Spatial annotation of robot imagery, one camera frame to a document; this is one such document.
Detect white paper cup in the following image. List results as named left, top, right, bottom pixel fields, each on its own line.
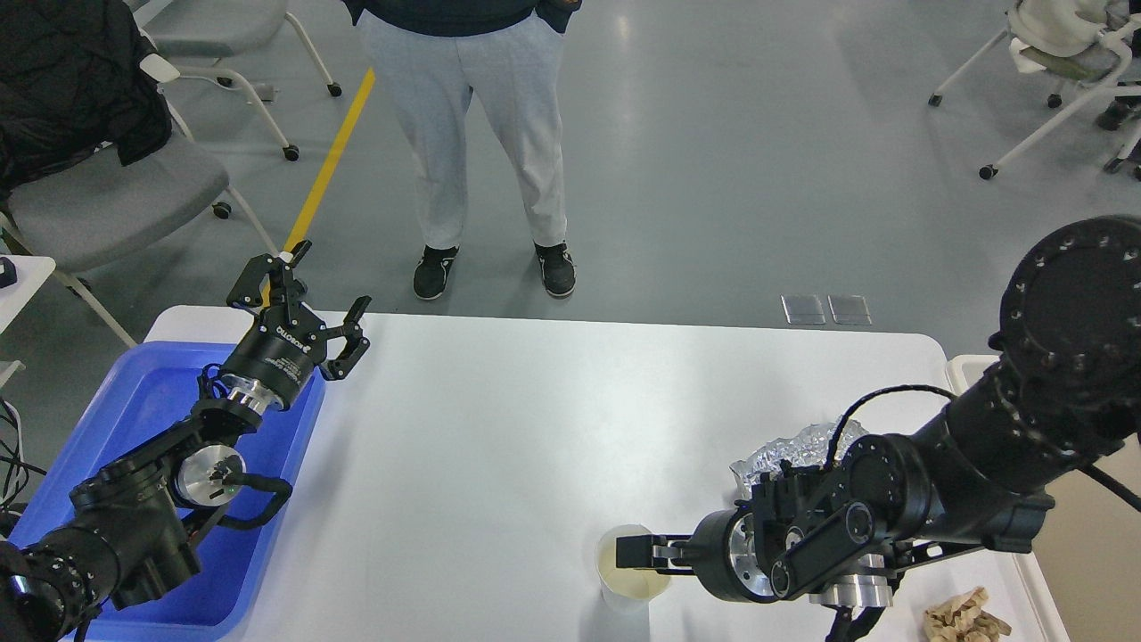
left=594, top=523, right=671, bottom=613

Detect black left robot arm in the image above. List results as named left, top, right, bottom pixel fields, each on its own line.
left=3, top=239, right=370, bottom=641

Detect black jacket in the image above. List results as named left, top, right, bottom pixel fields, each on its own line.
left=1, top=1, right=172, bottom=194

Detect left floor socket plate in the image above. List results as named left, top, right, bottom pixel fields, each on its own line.
left=780, top=295, right=827, bottom=325

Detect blue plastic bin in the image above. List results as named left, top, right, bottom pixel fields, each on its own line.
left=3, top=340, right=347, bottom=641

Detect white chair with clothes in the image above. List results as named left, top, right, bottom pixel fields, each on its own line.
left=928, top=1, right=1138, bottom=180

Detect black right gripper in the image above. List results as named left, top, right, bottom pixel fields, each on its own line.
left=614, top=507, right=777, bottom=603

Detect white chair with grey seat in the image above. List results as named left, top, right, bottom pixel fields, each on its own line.
left=144, top=1, right=342, bottom=161

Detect crumpled aluminium foil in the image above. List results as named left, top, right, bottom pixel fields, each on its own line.
left=729, top=420, right=837, bottom=499

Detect floor socket plate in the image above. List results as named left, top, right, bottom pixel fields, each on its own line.
left=827, top=295, right=874, bottom=326
left=780, top=295, right=827, bottom=325

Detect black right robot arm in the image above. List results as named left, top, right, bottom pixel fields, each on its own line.
left=612, top=216, right=1140, bottom=641

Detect white side table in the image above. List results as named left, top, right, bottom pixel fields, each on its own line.
left=1, top=253, right=56, bottom=333

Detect beige plastic bin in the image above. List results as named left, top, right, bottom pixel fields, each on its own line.
left=946, top=355, right=1141, bottom=642

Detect right floor socket plate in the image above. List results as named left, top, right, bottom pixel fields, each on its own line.
left=827, top=295, right=874, bottom=326

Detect person in grey sweatpants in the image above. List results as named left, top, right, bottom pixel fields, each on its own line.
left=342, top=0, right=583, bottom=300

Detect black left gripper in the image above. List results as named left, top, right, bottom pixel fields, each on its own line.
left=221, top=239, right=372, bottom=412

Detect black cables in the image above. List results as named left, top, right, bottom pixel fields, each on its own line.
left=0, top=396, right=47, bottom=536

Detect grey office chair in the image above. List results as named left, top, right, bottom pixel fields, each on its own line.
left=3, top=109, right=278, bottom=347

